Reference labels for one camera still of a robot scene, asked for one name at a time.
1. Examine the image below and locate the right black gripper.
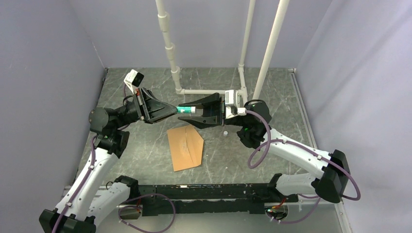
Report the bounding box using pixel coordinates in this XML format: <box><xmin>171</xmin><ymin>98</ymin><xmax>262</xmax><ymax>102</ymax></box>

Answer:
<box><xmin>178</xmin><ymin>94</ymin><xmax>248</xmax><ymax>130</ymax></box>

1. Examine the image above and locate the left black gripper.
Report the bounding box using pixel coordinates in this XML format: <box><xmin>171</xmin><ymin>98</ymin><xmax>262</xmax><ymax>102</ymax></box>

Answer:
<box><xmin>114</xmin><ymin>86</ymin><xmax>179</xmax><ymax>130</ymax></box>

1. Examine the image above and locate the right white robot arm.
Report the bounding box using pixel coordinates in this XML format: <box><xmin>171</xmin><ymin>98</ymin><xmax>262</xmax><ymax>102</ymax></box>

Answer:
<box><xmin>177</xmin><ymin>90</ymin><xmax>352</xmax><ymax>203</ymax></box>

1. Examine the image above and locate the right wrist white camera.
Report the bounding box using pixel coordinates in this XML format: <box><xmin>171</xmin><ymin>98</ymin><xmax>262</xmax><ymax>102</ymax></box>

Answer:
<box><xmin>224</xmin><ymin>90</ymin><xmax>246</xmax><ymax>119</ymax></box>

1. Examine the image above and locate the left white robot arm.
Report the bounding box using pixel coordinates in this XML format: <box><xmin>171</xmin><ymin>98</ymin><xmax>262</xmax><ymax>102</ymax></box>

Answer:
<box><xmin>39</xmin><ymin>88</ymin><xmax>177</xmax><ymax>233</ymax></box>

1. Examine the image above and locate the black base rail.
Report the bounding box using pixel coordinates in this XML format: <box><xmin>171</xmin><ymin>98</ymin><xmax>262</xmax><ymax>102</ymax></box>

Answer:
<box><xmin>121</xmin><ymin>183</ymin><xmax>298</xmax><ymax>216</ymax></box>

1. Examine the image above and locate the white pvc pipe frame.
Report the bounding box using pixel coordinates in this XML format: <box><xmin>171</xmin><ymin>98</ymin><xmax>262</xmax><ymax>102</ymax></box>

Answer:
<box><xmin>155</xmin><ymin>0</ymin><xmax>290</xmax><ymax>102</ymax></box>

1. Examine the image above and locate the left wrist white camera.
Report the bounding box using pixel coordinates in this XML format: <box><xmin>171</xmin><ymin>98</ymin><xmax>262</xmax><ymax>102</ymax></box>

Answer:
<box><xmin>123</xmin><ymin>69</ymin><xmax>144</xmax><ymax>93</ymax></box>

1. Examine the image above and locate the brown paper envelope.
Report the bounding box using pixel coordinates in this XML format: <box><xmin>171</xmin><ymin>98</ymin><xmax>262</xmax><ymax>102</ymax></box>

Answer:
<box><xmin>167</xmin><ymin>125</ymin><xmax>204</xmax><ymax>172</ymax></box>

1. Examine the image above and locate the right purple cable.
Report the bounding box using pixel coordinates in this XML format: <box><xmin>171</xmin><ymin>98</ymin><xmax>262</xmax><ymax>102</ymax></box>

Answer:
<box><xmin>244</xmin><ymin>109</ymin><xmax>361</xmax><ymax>225</ymax></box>

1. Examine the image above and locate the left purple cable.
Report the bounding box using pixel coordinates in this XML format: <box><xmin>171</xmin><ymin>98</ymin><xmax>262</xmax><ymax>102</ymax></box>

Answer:
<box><xmin>51</xmin><ymin>83</ymin><xmax>176</xmax><ymax>233</ymax></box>

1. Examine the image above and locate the wrist white camera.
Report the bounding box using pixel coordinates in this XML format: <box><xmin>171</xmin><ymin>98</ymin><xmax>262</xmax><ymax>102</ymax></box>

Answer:
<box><xmin>123</xmin><ymin>69</ymin><xmax>144</xmax><ymax>93</ymax></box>
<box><xmin>224</xmin><ymin>90</ymin><xmax>246</xmax><ymax>119</ymax></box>

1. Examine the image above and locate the purple cable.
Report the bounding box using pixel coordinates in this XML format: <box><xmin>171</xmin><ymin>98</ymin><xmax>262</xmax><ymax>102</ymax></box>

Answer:
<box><xmin>51</xmin><ymin>83</ymin><xmax>176</xmax><ymax>233</ymax></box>
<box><xmin>244</xmin><ymin>109</ymin><xmax>361</xmax><ymax>225</ymax></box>

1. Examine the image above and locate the small white green tube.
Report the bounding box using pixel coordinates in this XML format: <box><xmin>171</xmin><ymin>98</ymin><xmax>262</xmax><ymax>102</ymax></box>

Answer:
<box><xmin>176</xmin><ymin>106</ymin><xmax>196</xmax><ymax>114</ymax></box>

